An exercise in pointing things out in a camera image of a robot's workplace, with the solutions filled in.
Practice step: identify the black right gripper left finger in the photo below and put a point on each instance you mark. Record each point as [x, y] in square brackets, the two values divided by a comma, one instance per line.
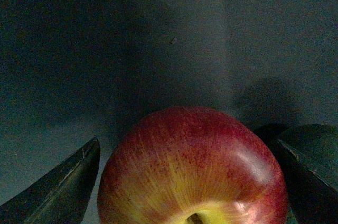
[60, 196]

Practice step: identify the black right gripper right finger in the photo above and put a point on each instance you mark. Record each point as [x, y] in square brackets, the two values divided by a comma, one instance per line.
[308, 157]

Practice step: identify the red yellow apple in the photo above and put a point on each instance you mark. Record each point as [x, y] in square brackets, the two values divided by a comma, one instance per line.
[192, 165]

